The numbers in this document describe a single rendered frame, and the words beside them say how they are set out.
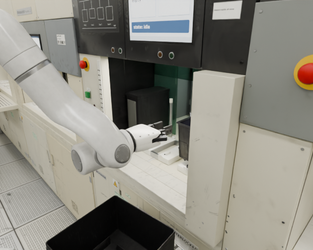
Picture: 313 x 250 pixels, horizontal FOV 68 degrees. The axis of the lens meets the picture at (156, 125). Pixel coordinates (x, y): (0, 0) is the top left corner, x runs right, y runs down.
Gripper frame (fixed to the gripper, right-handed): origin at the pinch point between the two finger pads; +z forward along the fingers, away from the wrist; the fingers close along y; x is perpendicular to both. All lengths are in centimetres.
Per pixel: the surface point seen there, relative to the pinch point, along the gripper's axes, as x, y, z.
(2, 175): -119, -228, -25
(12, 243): -119, -118, -42
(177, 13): 35.9, 3.5, 1.8
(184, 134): -12.0, -8.4, 22.1
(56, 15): 39, -82, 3
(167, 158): -28.8, -19.0, 22.6
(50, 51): 20, -96, 2
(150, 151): -29.2, -30.9, 21.9
